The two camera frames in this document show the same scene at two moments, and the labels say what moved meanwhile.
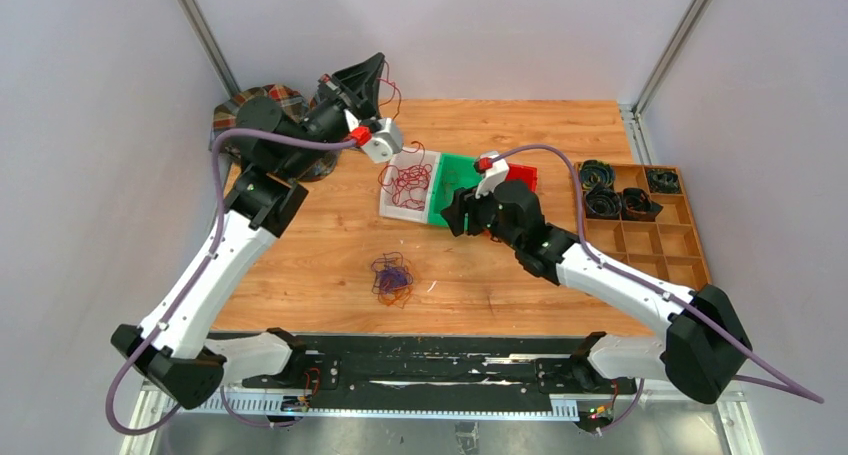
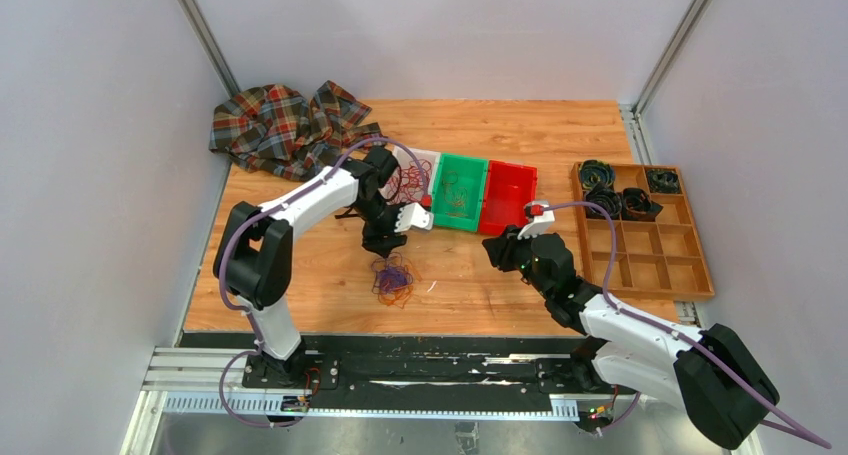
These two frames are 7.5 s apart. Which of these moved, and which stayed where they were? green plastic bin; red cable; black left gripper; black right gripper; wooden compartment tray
Moved: black left gripper; black right gripper
Stayed: wooden compartment tray; red cable; green plastic bin
